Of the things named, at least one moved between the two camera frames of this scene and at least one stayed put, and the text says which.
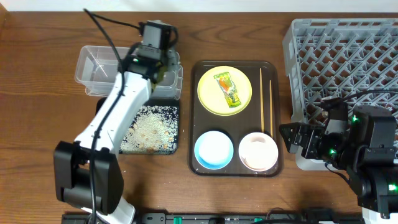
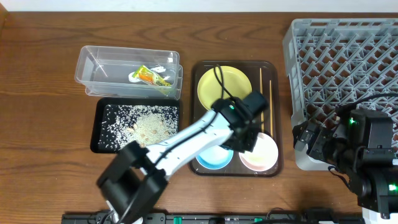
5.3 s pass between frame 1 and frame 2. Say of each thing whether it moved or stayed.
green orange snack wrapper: moved
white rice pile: stayed
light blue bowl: stayed
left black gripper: moved
